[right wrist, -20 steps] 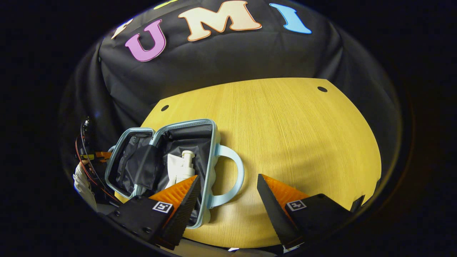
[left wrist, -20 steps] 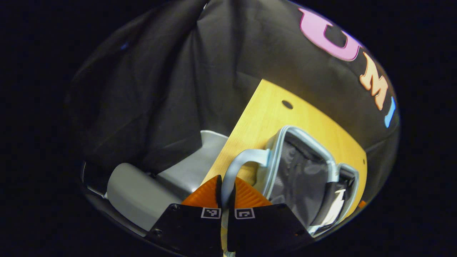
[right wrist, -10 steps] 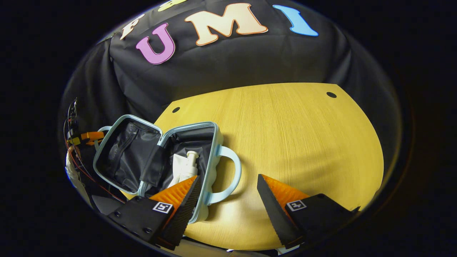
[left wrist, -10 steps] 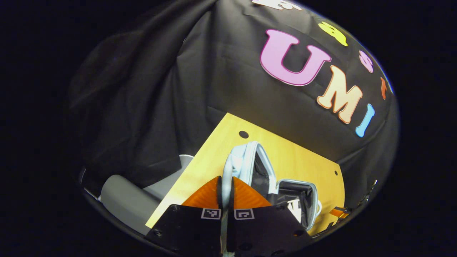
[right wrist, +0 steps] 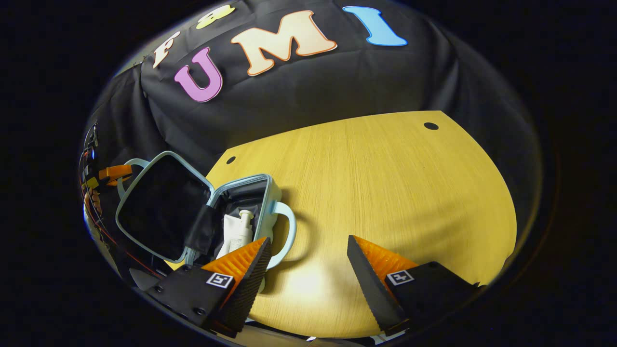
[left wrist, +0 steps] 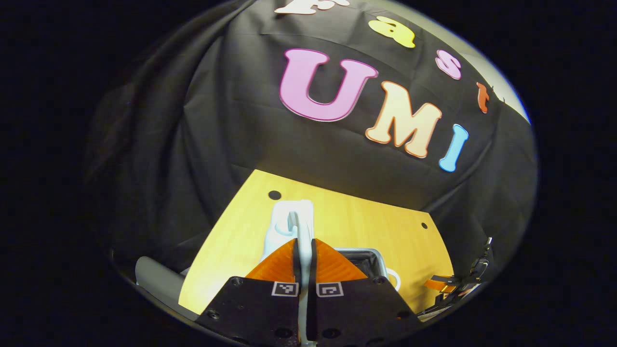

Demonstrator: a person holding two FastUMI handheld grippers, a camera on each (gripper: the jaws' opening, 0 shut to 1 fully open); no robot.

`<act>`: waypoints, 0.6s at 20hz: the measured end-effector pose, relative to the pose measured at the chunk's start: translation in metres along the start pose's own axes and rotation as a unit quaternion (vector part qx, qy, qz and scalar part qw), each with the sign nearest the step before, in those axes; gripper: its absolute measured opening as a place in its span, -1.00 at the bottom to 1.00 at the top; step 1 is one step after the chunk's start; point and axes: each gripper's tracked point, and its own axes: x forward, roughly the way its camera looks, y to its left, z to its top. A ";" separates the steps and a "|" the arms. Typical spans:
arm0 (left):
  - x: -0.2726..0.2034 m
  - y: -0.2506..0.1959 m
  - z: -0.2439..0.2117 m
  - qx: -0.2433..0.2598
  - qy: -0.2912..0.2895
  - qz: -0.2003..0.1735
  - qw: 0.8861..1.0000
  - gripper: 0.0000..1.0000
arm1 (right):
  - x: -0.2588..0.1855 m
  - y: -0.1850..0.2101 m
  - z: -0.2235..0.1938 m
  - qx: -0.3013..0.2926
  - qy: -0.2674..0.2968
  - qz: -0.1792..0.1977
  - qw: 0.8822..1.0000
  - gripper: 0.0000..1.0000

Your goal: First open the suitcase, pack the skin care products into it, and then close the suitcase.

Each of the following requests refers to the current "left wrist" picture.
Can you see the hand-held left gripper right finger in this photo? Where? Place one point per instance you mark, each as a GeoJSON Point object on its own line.
{"type": "Point", "coordinates": [356, 308]}

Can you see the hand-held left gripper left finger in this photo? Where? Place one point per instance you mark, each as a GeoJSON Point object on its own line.
{"type": "Point", "coordinates": [255, 308]}

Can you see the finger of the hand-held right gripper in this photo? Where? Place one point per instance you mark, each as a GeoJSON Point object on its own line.
{"type": "Point", "coordinates": [441, 285]}
{"type": "Point", "coordinates": [458, 294]}

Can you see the light blue suitcase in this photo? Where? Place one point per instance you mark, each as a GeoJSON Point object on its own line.
{"type": "Point", "coordinates": [284, 226]}

